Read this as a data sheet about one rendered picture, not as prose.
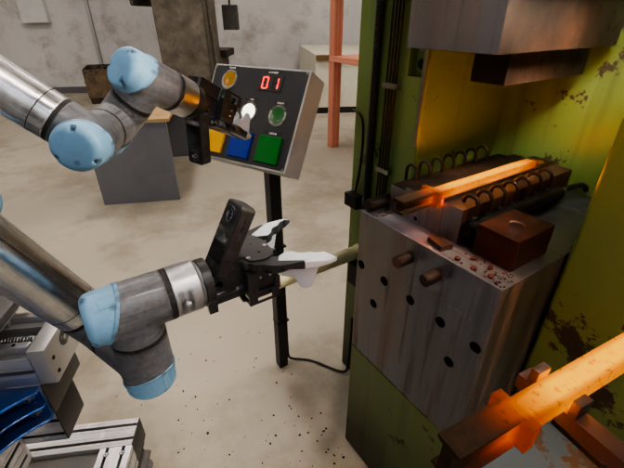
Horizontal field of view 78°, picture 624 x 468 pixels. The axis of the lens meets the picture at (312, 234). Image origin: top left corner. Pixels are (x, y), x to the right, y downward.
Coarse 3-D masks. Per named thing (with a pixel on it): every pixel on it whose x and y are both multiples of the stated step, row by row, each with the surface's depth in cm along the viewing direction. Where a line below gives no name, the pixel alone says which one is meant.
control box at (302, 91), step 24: (216, 72) 115; (240, 72) 111; (264, 72) 107; (288, 72) 103; (312, 72) 100; (240, 96) 110; (264, 96) 106; (288, 96) 103; (312, 96) 103; (264, 120) 106; (288, 120) 102; (312, 120) 106; (288, 144) 102; (264, 168) 105; (288, 168) 102
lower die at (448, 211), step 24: (456, 168) 100; (480, 168) 97; (528, 168) 94; (552, 168) 96; (408, 192) 87; (456, 192) 81; (408, 216) 89; (432, 216) 82; (456, 216) 77; (480, 216) 80; (456, 240) 79
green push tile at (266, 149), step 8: (264, 136) 105; (272, 136) 103; (264, 144) 104; (272, 144) 103; (280, 144) 102; (256, 152) 105; (264, 152) 104; (272, 152) 103; (256, 160) 105; (264, 160) 104; (272, 160) 103
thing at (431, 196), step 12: (504, 168) 92; (516, 168) 92; (456, 180) 85; (468, 180) 85; (480, 180) 86; (420, 192) 78; (432, 192) 78; (444, 192) 80; (396, 204) 76; (408, 204) 76; (420, 204) 78; (432, 204) 79
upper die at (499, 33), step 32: (416, 0) 71; (448, 0) 66; (480, 0) 61; (512, 0) 58; (544, 0) 62; (576, 0) 67; (608, 0) 73; (416, 32) 73; (448, 32) 68; (480, 32) 63; (512, 32) 61; (544, 32) 66; (576, 32) 71; (608, 32) 78
